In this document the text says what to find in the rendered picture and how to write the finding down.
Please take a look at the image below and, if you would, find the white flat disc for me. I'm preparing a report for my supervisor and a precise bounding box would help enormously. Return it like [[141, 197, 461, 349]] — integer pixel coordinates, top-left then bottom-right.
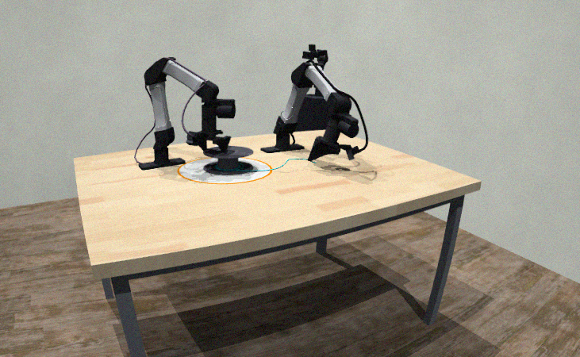
[[179, 158, 270, 183]]

